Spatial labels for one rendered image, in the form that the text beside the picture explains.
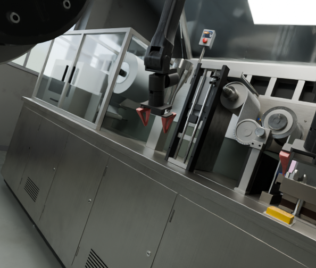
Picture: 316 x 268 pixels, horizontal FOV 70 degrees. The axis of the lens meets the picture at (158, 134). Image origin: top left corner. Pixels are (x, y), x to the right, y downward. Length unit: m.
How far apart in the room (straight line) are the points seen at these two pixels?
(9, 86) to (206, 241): 3.31
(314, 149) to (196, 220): 0.51
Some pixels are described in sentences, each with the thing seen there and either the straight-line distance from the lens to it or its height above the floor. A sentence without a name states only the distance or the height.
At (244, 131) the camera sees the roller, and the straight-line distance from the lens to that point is 1.17.
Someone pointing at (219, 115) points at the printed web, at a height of 1.23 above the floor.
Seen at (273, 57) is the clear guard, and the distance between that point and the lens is 1.64.
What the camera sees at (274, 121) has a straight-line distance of 1.12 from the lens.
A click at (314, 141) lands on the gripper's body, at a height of 1.14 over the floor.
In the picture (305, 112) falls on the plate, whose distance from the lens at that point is 1.48.
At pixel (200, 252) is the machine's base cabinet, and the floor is 0.66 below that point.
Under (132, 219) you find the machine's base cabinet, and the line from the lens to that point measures 1.15.
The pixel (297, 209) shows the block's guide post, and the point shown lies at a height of 0.93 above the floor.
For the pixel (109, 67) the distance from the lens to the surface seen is 1.62.
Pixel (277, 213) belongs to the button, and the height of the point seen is 0.92.
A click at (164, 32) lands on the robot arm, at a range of 0.78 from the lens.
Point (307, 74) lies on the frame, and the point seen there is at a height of 1.61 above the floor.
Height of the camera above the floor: 1.05
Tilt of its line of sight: 1 degrees down
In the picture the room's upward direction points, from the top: 19 degrees clockwise
